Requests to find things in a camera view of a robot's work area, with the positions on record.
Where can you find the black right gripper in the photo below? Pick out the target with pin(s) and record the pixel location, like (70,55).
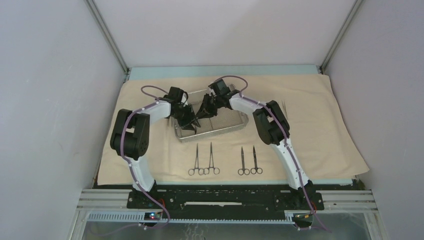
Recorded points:
(207,110)

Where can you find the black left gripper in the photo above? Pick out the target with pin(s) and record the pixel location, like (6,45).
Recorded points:
(191,119)

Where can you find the metal surgical instrument tray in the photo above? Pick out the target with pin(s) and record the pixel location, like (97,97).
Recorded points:
(225,121)

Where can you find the metal hemostat clamp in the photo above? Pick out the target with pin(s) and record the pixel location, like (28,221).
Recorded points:
(196,168)
(211,165)

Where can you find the thin metal needle tweezers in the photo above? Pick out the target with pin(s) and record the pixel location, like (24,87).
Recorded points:
(283,107)

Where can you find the metal surgical scissors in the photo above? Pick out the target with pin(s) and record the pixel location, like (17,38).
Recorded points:
(255,170)

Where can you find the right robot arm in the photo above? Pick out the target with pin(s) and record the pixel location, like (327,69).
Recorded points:
(271,125)

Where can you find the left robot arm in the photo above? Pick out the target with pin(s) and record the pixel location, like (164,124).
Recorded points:
(131,132)

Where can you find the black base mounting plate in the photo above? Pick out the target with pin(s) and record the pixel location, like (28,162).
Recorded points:
(225,197)

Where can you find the aluminium frame rail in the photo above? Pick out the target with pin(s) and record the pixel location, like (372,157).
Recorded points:
(111,205)

